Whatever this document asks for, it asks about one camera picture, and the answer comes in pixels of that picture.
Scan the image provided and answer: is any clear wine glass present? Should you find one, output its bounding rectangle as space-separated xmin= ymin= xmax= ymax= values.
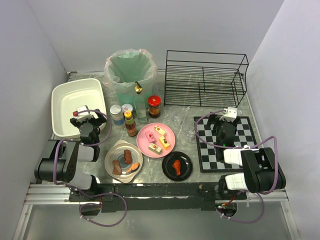
xmin=169 ymin=105 xmax=185 ymax=127
xmin=182 ymin=124 xmax=195 ymax=141

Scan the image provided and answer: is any pink cake piece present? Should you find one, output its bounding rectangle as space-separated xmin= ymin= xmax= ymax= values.
xmin=145 ymin=130 xmax=155 ymax=143

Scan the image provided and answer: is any yellow cake piece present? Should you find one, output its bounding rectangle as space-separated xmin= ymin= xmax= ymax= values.
xmin=159 ymin=135 xmax=171 ymax=150

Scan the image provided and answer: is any green white cake piece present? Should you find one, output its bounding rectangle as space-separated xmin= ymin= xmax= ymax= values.
xmin=148 ymin=143 xmax=162 ymax=155

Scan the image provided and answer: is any cream cake piece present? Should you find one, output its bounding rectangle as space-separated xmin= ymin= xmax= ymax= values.
xmin=154 ymin=125 xmax=167 ymax=136

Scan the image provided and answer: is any pink plate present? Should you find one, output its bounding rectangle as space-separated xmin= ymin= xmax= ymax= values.
xmin=136 ymin=122 xmax=176 ymax=158

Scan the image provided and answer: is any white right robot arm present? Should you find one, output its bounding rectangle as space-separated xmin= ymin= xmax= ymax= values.
xmin=206 ymin=114 xmax=287 ymax=195

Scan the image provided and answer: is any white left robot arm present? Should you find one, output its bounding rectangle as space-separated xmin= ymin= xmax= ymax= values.
xmin=34 ymin=113 xmax=107 ymax=198

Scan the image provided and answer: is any black white chessboard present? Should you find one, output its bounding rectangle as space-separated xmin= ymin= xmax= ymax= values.
xmin=196 ymin=116 xmax=257 ymax=173

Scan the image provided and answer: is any white jar blue label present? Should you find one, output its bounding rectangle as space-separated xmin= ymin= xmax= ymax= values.
xmin=109 ymin=104 xmax=126 ymax=129

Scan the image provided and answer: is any white plastic wash basin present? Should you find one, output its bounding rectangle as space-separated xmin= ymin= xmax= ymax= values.
xmin=51 ymin=78 xmax=107 ymax=139

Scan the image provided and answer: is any brown sauce bottle yellow cap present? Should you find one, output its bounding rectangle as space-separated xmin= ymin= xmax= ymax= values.
xmin=124 ymin=111 xmax=138 ymax=137

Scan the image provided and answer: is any silver lid spice jar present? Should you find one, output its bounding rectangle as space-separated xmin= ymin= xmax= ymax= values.
xmin=121 ymin=103 xmax=134 ymax=114

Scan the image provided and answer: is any brown meat slice upper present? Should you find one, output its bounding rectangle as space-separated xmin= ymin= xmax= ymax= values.
xmin=124 ymin=149 xmax=133 ymax=165

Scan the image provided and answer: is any brown meat slice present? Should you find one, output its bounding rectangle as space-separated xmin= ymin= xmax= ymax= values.
xmin=124 ymin=149 xmax=133 ymax=165
xmin=112 ymin=159 xmax=122 ymax=176

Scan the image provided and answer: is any brown meat slice lower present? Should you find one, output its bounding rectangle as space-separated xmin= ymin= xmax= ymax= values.
xmin=112 ymin=159 xmax=122 ymax=176

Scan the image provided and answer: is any black small plate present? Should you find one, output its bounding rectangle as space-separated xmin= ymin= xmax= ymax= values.
xmin=161 ymin=151 xmax=193 ymax=182

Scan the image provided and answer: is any glass oil bottle gold spout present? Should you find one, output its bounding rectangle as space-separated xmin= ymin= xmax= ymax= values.
xmin=134 ymin=81 xmax=148 ymax=123

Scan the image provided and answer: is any orange salmon piece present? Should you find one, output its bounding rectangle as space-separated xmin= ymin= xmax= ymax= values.
xmin=126 ymin=162 xmax=140 ymax=174

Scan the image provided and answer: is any red fried chicken drumstick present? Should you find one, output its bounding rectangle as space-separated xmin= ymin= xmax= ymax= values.
xmin=172 ymin=159 xmax=181 ymax=176

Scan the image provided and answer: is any green bin with pink bag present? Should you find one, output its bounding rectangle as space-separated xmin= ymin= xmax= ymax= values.
xmin=104 ymin=49 xmax=158 ymax=106

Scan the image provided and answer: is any red lid sauce jar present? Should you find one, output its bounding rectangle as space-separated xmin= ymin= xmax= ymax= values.
xmin=148 ymin=95 xmax=161 ymax=119

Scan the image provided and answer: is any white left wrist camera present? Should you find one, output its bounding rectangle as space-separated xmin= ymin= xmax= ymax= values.
xmin=72 ymin=105 xmax=96 ymax=123

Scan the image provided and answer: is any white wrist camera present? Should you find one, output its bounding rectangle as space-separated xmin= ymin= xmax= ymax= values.
xmin=219 ymin=107 xmax=238 ymax=123
xmin=72 ymin=105 xmax=96 ymax=123

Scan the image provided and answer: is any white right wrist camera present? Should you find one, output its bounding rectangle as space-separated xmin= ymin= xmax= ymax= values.
xmin=219 ymin=107 xmax=238 ymax=123

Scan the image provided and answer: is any beige bowl with handles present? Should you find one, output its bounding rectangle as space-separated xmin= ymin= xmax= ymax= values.
xmin=104 ymin=140 xmax=143 ymax=184

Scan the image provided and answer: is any black wire dish rack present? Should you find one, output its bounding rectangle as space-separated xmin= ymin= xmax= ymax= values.
xmin=163 ymin=50 xmax=249 ymax=109

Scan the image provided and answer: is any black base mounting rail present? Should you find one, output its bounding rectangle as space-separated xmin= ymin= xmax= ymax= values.
xmin=69 ymin=182 xmax=247 ymax=213

